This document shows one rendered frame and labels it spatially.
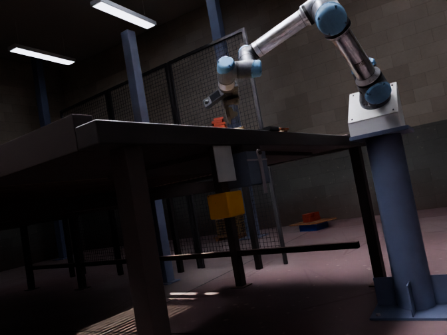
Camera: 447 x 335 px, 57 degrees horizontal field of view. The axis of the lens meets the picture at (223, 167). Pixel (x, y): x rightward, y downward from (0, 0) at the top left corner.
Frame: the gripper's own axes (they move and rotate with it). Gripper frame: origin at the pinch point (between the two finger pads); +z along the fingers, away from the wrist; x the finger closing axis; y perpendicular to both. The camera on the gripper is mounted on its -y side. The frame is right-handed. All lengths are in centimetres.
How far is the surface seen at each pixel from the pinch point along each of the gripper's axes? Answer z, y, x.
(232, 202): -46, -19, -68
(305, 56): 348, 247, 325
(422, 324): 27, 49, -118
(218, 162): -50, -19, -56
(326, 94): 369, 254, 251
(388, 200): 18, 61, -64
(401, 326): 29, 41, -116
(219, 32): 285, 109, 366
